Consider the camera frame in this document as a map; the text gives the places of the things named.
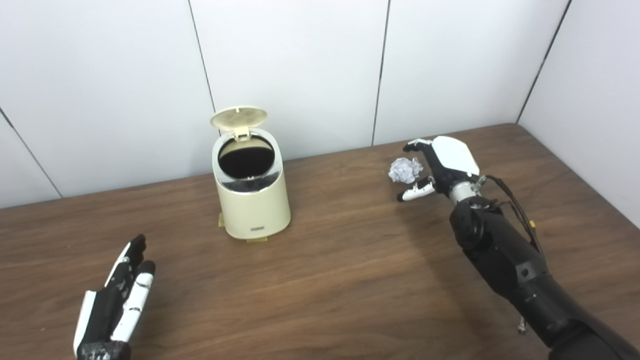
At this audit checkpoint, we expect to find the cream-colored bin body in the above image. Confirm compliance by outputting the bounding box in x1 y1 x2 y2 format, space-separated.
212 127 292 241

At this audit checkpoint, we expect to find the white paper ball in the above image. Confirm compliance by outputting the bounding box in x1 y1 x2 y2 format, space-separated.
388 157 424 185

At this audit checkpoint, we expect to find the round cream bin lid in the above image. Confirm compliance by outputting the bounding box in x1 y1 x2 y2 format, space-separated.
210 105 268 141

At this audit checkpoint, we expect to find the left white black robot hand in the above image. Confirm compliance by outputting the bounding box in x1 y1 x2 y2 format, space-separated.
73 234 156 360

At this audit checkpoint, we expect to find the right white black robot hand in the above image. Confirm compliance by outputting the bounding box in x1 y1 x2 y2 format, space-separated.
397 135 481 203

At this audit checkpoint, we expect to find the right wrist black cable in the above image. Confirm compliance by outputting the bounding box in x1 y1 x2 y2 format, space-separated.
480 174 547 333

